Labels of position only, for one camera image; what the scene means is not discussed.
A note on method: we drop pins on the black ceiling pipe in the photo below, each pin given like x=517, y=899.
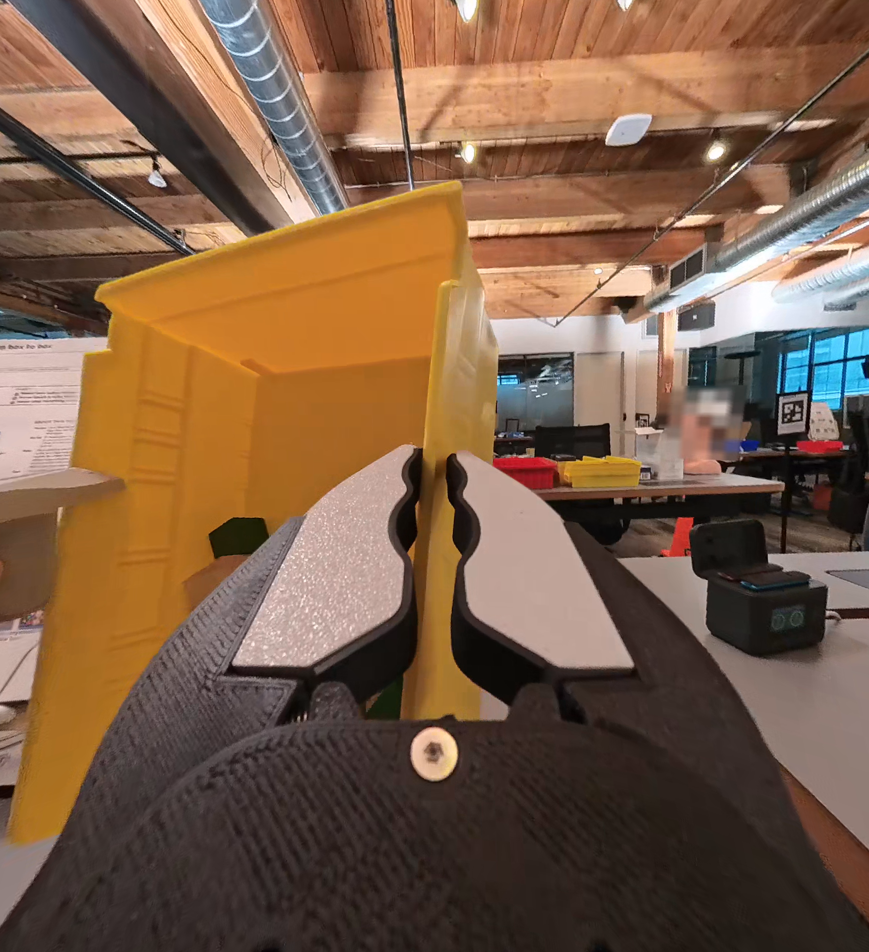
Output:
x=401, y=97

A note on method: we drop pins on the black light track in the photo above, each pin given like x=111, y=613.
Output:
x=70, y=167

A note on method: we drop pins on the black wall speaker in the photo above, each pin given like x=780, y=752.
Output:
x=695, y=316

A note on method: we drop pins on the thin black ceiling rod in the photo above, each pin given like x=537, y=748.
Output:
x=739, y=160

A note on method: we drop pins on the red plastic bin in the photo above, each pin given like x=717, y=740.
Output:
x=524, y=472

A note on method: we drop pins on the orange traffic cone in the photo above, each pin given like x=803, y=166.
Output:
x=678, y=539

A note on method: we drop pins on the pile of coloured wooden cubes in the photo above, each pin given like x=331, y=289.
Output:
x=237, y=537

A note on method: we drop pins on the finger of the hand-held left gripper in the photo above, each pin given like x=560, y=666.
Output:
x=25, y=491

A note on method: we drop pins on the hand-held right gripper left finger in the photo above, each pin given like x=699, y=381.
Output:
x=330, y=580

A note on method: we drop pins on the silver ceiling air duct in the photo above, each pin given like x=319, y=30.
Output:
x=271, y=97

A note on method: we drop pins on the yellow plastic box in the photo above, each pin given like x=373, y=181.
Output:
x=315, y=312

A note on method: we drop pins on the yellow plastic bin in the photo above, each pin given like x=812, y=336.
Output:
x=598, y=472

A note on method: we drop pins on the grey work table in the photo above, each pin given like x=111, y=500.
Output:
x=665, y=487

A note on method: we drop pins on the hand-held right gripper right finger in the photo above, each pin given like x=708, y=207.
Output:
x=531, y=587

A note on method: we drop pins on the printed tag sign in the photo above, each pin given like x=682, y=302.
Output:
x=792, y=413

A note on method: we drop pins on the white track lamp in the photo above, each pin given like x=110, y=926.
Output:
x=156, y=177

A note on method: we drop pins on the black charging case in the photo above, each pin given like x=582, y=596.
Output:
x=765, y=610

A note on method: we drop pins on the white ceiling access point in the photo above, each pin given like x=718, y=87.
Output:
x=628, y=130

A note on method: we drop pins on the blue tinted window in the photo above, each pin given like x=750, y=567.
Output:
x=832, y=368

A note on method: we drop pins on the large silver vented duct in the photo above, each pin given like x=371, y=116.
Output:
x=814, y=201

